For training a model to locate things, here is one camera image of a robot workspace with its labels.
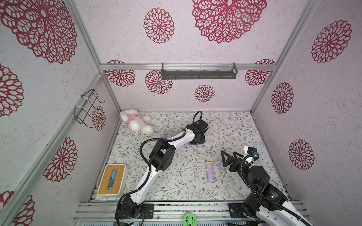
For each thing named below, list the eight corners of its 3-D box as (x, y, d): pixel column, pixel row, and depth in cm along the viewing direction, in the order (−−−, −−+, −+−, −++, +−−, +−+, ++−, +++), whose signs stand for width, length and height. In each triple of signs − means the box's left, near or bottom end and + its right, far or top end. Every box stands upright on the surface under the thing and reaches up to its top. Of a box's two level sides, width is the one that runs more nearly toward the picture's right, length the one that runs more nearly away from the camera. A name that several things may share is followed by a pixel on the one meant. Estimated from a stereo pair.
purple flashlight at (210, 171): (207, 182, 86) (208, 180, 83) (205, 164, 93) (206, 161, 91) (214, 182, 86) (215, 180, 83) (211, 164, 93) (212, 161, 91)
